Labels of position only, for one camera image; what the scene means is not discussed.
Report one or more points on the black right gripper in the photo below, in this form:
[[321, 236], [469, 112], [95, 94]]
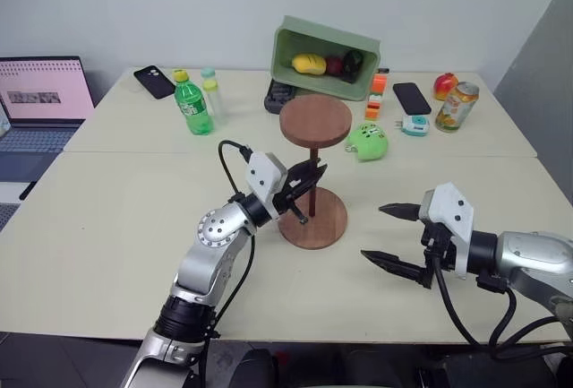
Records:
[[438, 242]]

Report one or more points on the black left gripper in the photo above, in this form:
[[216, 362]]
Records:
[[290, 191]]

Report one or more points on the wooden pole with round disc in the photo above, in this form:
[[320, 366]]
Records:
[[315, 119]]

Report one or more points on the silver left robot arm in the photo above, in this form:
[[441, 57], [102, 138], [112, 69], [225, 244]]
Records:
[[210, 262]]

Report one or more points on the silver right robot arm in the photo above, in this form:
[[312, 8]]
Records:
[[528, 253]]

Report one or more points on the round wooden base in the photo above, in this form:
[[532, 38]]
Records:
[[324, 231]]

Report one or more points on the grey perforated metal stand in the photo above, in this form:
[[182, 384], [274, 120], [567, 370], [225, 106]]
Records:
[[6, 218]]

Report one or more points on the green plush toy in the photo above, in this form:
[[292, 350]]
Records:
[[368, 142]]

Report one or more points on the black keypad device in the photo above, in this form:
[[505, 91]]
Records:
[[277, 97]]

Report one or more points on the green plastic bin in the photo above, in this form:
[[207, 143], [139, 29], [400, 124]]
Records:
[[322, 85]]

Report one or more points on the white and orange block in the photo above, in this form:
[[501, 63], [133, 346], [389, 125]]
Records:
[[374, 108]]

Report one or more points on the yellow toy fruit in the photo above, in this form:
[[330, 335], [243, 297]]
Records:
[[309, 64]]

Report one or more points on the red toy fruit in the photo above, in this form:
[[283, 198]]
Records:
[[334, 65]]

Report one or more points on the white teal power adapter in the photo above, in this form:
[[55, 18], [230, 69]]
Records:
[[414, 125]]

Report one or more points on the dark green toy vegetable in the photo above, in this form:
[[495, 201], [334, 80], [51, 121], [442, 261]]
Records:
[[353, 63]]

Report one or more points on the plain black phone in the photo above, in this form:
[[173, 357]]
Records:
[[412, 98]]

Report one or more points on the clear bottle green lid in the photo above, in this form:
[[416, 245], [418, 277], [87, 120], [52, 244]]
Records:
[[215, 97]]

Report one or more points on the green soda bottle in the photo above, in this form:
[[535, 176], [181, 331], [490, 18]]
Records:
[[192, 106]]

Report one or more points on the orange juice can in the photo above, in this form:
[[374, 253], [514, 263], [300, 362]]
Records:
[[455, 108]]

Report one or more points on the red apple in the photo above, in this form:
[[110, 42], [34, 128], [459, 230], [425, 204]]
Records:
[[444, 85]]

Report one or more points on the open laptop pink screen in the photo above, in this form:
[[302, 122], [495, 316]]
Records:
[[40, 92]]

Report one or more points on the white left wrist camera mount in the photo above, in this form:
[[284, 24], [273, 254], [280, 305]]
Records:
[[264, 177]]

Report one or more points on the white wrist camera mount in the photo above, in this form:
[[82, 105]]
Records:
[[264, 177], [452, 209]]

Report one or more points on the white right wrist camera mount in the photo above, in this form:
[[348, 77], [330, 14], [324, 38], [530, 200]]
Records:
[[452, 209]]

